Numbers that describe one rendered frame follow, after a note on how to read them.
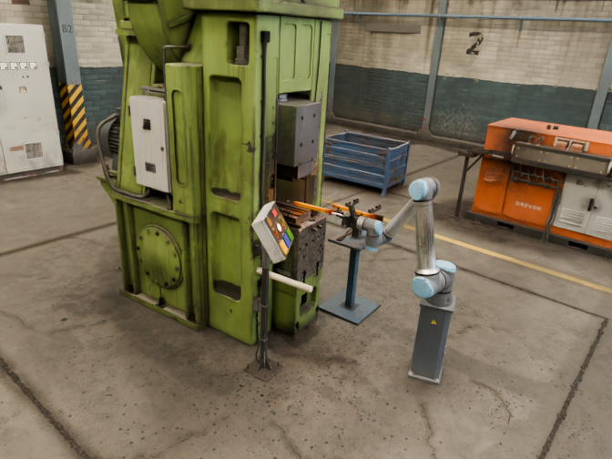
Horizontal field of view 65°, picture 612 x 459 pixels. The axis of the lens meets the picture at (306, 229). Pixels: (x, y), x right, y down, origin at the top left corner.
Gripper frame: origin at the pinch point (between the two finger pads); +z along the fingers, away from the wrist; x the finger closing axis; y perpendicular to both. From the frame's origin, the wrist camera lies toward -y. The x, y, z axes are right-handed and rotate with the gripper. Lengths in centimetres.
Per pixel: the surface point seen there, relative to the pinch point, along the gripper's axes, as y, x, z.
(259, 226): -10, -74, 9
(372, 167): 66, 359, 130
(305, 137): -49, -5, 24
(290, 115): -65, -18, 29
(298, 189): 0, 23, 45
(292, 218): 8.1, -12.4, 25.9
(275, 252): 6, -70, -1
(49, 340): 109, -126, 161
